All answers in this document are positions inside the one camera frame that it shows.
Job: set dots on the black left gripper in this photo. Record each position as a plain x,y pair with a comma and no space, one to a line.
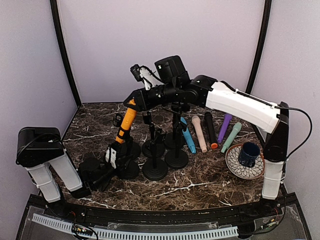
121,168

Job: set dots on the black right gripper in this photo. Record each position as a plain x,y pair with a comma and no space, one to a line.
143,100

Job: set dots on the stand holding green microphone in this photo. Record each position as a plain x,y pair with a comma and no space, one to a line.
128,147

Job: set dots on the orange toy microphone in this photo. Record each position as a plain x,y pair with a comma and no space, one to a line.
126,124

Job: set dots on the stand holding cream microphone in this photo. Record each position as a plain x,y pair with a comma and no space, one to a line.
154,168

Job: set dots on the stand holding purple microphone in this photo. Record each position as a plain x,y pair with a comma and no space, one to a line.
156,145

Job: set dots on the light blue toy microphone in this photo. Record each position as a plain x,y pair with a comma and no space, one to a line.
188,137

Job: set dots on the cream white toy microphone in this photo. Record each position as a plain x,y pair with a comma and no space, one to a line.
199,132

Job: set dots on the purple toy microphone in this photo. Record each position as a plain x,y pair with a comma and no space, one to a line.
224,127

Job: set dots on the mint green toy microphone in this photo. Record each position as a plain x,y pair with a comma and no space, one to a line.
235,130

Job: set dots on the stand holding orange microphone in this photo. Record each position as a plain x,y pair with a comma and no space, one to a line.
133,166

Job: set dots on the black microphone stand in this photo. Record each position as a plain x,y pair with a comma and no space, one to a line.
177,158

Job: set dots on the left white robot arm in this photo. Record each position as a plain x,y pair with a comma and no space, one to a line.
40,151

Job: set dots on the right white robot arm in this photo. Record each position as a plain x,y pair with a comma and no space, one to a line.
207,92

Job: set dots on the dark blue ceramic cup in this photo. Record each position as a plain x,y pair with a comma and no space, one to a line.
248,154

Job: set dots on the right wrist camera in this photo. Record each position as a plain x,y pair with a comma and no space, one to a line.
144,75

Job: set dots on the white slotted cable duct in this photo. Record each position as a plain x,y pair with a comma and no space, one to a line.
133,232

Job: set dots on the left black frame post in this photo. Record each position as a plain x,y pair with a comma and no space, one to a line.
63,51

